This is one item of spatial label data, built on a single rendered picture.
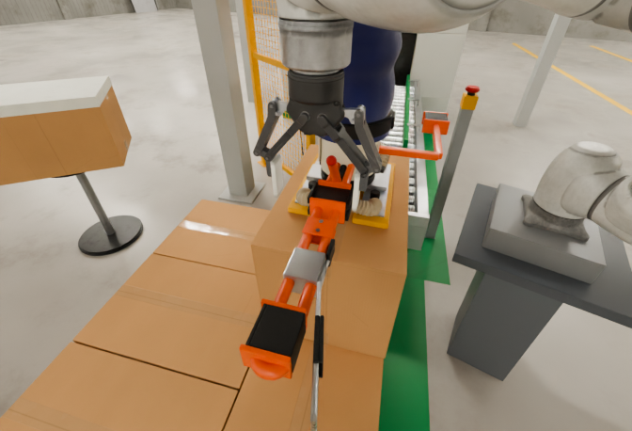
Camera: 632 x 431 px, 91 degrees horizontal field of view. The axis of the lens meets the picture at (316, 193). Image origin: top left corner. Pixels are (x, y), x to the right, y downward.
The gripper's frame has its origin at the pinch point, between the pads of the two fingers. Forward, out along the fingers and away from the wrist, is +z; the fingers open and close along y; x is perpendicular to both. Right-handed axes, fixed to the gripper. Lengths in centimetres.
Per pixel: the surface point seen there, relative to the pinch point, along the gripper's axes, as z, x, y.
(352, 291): 37.8, -11.0, -6.8
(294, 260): 12.4, 4.5, 2.7
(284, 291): 13.0, 10.9, 2.4
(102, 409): 68, 24, 54
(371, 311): 44.4, -11.2, -12.6
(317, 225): 12.5, -6.0, 1.4
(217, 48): 8, -141, 103
